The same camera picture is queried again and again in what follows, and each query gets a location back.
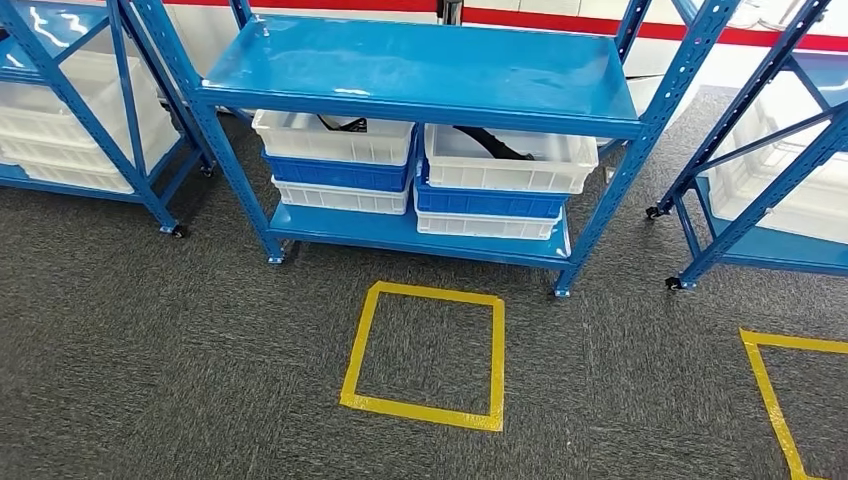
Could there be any blue steel shelf rack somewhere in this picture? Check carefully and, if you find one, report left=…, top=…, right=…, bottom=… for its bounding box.
left=645, top=0, right=848, bottom=293
left=0, top=0, right=217, bottom=240
left=119, top=0, right=743, bottom=298

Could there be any yellow floor tape square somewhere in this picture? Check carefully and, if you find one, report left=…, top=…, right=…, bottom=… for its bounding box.
left=339, top=281, right=506, bottom=433
left=739, top=329, right=848, bottom=480

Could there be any white car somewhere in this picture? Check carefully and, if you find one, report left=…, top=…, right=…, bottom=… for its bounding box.
left=66, top=0, right=848, bottom=147

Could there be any silver stanchion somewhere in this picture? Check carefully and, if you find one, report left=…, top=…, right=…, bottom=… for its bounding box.
left=728, top=0, right=776, bottom=28
left=761, top=9, right=828, bottom=33

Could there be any black corrugated hose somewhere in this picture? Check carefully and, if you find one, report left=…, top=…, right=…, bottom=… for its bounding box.
left=452, top=125, right=536, bottom=162

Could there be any black strap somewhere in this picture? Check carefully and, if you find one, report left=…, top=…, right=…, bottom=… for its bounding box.
left=315, top=113, right=368, bottom=134

